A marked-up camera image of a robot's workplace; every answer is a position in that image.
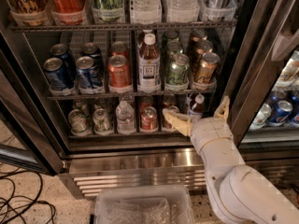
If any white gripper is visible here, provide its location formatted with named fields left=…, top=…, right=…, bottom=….
left=163, top=95, right=234, bottom=153

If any gold orange can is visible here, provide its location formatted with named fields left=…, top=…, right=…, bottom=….
left=187, top=29, right=207, bottom=52
left=191, top=39, right=213, bottom=74
left=194, top=52, right=220, bottom=84

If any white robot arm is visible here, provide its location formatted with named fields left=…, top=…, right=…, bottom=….
left=163, top=97, right=299, bottom=224

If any bottom copper can front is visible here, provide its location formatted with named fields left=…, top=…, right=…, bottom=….
left=163, top=105, right=179, bottom=131

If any front green can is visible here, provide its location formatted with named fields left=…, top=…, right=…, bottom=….
left=166, top=53, right=189, bottom=86

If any bottom red can front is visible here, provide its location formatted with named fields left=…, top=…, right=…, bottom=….
left=141, top=106, right=158, bottom=131

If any white can behind glass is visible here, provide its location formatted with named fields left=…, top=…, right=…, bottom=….
left=249, top=104, right=272, bottom=130

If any glass fridge door right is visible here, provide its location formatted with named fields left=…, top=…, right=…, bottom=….
left=224, top=0, right=298, bottom=161

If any middle green can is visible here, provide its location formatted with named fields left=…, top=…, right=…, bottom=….
left=165, top=41, right=184, bottom=68

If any blue can behind glass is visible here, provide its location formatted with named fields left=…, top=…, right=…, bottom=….
left=268, top=100, right=292, bottom=126

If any rear green can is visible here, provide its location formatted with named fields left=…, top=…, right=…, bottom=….
left=162, top=30, right=180, bottom=48

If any front red orange can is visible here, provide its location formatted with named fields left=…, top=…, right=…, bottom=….
left=108, top=55, right=132, bottom=88

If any red orange can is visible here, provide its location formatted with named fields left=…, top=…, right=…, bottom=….
left=108, top=55, right=132, bottom=88
left=110, top=41, right=129, bottom=58

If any bottom silver can inner front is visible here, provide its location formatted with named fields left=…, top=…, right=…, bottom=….
left=93, top=108, right=112, bottom=133

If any rear red orange can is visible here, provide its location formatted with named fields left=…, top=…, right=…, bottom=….
left=110, top=41, right=129, bottom=58

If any top shelf water bottle right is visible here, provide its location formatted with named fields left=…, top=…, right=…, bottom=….
left=164, top=0, right=199, bottom=22

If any shelf water bottle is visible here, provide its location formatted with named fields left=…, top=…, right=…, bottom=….
left=130, top=0, right=162, bottom=24
left=164, top=0, right=199, bottom=22

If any front blue can inner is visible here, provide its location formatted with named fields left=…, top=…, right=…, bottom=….
left=76, top=56, right=103, bottom=90

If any bottom silver can outer front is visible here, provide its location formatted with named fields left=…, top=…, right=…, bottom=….
left=68, top=109, right=90, bottom=136

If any stainless steel fridge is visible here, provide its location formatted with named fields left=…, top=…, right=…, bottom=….
left=0, top=0, right=299, bottom=198

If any top shelf water bottle left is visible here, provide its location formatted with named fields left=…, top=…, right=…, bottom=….
left=130, top=0, right=162, bottom=24

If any rear blue can inner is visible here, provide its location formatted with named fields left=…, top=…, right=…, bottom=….
left=80, top=42, right=104, bottom=67

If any top shelf green can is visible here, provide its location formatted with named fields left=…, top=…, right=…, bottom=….
left=94, top=0, right=124, bottom=22

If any front blue can outer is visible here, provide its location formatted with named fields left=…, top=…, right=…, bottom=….
left=43, top=57, right=74, bottom=91

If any rear blue can outer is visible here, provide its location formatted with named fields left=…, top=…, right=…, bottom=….
left=50, top=44, right=76, bottom=78

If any top shelf cola can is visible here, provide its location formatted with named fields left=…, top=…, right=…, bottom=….
left=52, top=0, right=85, bottom=25

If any open fridge door left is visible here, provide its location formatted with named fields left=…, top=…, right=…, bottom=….
left=0, top=42, right=64, bottom=175

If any top shelf gold can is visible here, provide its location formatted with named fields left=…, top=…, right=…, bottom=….
left=8, top=0, right=50, bottom=26

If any bottom tea bottle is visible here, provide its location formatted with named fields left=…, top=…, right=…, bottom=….
left=188, top=93, right=205, bottom=119

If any tea bottle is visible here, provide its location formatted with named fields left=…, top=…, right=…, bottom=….
left=137, top=30, right=153, bottom=49
left=138, top=33, right=161, bottom=92
left=188, top=93, right=205, bottom=119

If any front tea bottle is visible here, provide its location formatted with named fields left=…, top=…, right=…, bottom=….
left=138, top=33, right=161, bottom=92

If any bottom water bottle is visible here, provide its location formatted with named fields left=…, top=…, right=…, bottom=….
left=116, top=101, right=135, bottom=134

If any rear tea bottle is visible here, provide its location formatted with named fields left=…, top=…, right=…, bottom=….
left=137, top=30, right=153, bottom=49

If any clear plastic bin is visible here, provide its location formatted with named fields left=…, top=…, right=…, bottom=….
left=93, top=185, right=195, bottom=224

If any fridge door handle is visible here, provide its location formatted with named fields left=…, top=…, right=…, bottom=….
left=271, top=0, right=299, bottom=62

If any black floor cable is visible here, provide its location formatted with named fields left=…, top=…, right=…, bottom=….
left=0, top=162, right=57, bottom=224

